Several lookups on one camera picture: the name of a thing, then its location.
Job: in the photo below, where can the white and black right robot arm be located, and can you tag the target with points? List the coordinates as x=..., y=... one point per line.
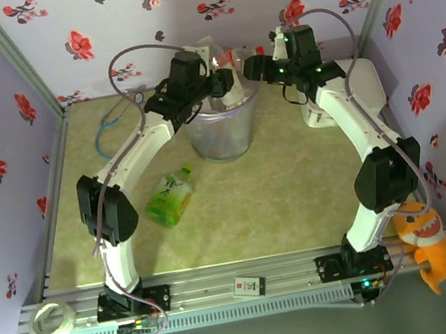
x=346, y=112

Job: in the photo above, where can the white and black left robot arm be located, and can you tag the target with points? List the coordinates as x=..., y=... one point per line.
x=138, y=147

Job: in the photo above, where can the translucent plastic waste bin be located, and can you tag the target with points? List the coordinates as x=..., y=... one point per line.
x=222, y=137

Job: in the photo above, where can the white plastic box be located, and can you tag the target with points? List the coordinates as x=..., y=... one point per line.
x=367, y=83

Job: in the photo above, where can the large green tea bottle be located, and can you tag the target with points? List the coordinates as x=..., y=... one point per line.
x=170, y=199

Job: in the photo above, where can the small white printed card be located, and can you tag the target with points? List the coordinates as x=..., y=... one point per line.
x=249, y=287

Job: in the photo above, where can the orange plush toy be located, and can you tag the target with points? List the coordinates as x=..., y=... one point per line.
x=431, y=248

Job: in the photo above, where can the right circuit board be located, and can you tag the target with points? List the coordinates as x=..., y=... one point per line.
x=367, y=286

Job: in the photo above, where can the circuit board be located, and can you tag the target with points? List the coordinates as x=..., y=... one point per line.
x=136, y=329
x=367, y=286

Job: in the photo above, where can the left circuit board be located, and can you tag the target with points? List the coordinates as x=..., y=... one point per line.
x=136, y=329

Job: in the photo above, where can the roll of clear tape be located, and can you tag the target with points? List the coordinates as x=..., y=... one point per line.
x=40, y=326

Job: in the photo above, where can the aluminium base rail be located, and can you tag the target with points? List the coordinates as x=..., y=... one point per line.
x=209, y=287

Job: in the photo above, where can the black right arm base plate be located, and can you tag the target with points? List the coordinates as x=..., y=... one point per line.
x=329, y=267

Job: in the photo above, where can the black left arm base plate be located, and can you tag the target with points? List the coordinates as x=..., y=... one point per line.
x=159, y=297

